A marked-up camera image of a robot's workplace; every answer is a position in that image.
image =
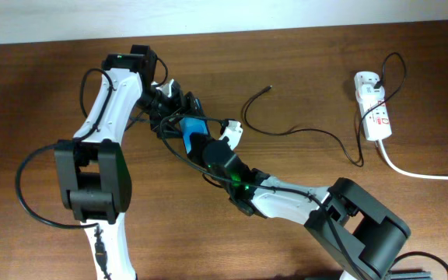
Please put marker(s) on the blue Galaxy smartphone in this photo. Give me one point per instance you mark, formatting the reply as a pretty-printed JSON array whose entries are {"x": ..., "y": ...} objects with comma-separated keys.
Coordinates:
[{"x": 188, "y": 126}]

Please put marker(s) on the white power strip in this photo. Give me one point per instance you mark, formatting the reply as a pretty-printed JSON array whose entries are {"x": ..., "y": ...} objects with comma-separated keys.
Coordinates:
[{"x": 375, "y": 121}]

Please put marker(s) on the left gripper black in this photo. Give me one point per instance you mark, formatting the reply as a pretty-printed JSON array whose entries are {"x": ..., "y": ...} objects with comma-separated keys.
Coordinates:
[{"x": 189, "y": 104}]

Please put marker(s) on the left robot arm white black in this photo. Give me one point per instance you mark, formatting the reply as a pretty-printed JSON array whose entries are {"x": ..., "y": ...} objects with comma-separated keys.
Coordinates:
[{"x": 93, "y": 176}]

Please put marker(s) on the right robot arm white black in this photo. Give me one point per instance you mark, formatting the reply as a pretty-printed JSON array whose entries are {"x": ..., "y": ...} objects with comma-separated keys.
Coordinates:
[{"x": 358, "y": 231}]

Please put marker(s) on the white charger plug adapter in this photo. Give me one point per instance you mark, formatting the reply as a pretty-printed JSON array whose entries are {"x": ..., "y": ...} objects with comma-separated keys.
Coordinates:
[{"x": 366, "y": 93}]

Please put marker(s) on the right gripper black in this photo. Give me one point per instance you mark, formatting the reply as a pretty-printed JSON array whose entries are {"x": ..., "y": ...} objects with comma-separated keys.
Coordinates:
[{"x": 197, "y": 144}]

